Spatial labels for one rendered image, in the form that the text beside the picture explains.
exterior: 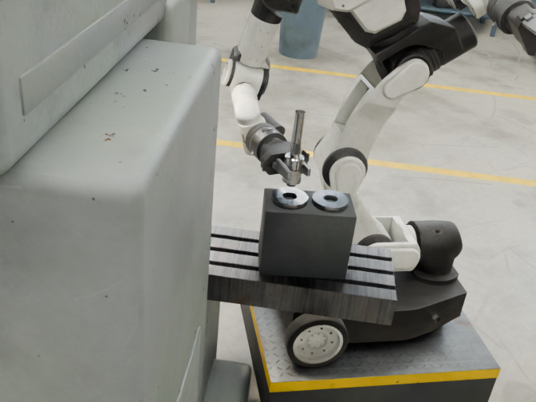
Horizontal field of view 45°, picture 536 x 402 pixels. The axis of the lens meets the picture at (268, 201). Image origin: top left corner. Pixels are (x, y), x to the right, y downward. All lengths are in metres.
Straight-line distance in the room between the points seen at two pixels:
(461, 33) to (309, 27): 4.40
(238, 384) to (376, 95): 1.10
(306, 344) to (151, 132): 1.42
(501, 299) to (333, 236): 1.91
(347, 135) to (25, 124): 1.40
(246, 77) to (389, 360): 1.03
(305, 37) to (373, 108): 4.44
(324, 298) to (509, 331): 1.70
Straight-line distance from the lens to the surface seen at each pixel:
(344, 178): 1.96
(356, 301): 1.63
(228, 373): 2.37
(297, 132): 1.49
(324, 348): 2.12
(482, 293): 3.39
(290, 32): 6.33
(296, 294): 1.62
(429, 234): 2.26
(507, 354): 3.07
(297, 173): 1.53
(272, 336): 2.23
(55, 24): 0.73
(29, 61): 0.67
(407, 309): 2.18
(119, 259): 0.69
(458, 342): 2.39
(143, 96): 0.86
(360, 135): 1.97
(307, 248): 1.59
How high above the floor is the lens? 1.87
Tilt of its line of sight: 30 degrees down
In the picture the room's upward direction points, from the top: 6 degrees clockwise
